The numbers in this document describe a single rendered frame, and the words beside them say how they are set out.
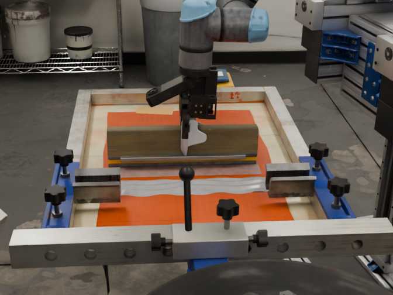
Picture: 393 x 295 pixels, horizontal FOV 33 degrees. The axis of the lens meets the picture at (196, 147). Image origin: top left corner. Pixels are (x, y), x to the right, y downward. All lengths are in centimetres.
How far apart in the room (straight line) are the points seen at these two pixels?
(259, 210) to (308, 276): 78
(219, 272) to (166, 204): 80
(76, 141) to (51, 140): 236
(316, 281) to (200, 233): 49
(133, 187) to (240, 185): 24
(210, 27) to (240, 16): 7
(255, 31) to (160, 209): 44
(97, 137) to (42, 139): 229
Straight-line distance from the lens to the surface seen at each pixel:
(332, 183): 133
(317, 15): 209
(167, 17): 452
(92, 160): 162
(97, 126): 180
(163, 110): 189
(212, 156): 155
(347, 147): 397
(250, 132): 156
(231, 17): 145
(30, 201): 338
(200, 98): 149
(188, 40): 144
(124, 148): 155
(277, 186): 141
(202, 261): 111
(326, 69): 217
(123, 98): 193
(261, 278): 63
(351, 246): 123
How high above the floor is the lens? 169
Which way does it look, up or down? 26 degrees down
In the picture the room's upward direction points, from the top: 1 degrees clockwise
